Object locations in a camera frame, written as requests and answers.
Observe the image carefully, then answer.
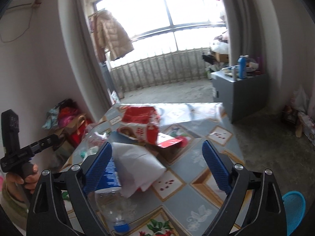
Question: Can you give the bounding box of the beige hanging jacket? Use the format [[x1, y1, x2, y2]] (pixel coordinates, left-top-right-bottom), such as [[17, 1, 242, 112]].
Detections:
[[93, 9, 134, 62]]

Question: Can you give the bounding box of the white air conditioner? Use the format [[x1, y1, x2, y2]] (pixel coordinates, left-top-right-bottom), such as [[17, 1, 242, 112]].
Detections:
[[6, 0, 36, 12]]

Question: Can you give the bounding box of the trash pile by wall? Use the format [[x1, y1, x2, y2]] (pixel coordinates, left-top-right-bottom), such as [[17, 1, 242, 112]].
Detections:
[[283, 85, 314, 146]]

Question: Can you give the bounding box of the grey curtain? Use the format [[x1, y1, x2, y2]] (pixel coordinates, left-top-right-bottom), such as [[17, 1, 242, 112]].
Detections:
[[58, 0, 112, 120]]

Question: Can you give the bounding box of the balcony railing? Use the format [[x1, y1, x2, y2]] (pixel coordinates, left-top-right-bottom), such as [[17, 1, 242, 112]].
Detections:
[[110, 48, 208, 92]]

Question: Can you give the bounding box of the clear plastic bottle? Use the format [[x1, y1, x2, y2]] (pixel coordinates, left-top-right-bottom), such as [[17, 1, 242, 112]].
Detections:
[[94, 158, 136, 234]]

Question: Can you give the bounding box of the blue plastic basket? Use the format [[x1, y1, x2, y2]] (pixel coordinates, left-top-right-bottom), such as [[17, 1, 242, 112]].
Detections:
[[283, 191, 306, 235]]

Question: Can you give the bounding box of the pile of bags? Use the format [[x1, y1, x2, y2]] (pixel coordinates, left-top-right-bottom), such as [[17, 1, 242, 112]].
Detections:
[[42, 99, 92, 148]]

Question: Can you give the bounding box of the grey cabinet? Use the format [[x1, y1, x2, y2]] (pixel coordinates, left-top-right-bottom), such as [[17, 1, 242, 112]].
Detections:
[[211, 71, 269, 123]]

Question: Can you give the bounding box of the blue bottle on cabinet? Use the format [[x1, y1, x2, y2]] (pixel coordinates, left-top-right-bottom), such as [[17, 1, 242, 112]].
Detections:
[[238, 55, 248, 79]]

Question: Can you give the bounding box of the white paper tissue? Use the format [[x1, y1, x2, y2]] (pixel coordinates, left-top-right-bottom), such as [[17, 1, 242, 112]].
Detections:
[[112, 142, 167, 198]]

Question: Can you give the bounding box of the patterned tablecloth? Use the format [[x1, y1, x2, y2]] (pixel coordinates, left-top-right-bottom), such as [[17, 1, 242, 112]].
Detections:
[[59, 102, 254, 236]]

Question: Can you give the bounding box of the red white snack bag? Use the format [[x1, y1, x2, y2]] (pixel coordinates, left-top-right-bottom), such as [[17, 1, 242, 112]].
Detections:
[[118, 106, 182, 149]]

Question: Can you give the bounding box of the left hand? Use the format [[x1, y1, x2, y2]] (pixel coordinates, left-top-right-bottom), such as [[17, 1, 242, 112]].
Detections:
[[6, 164, 40, 202]]

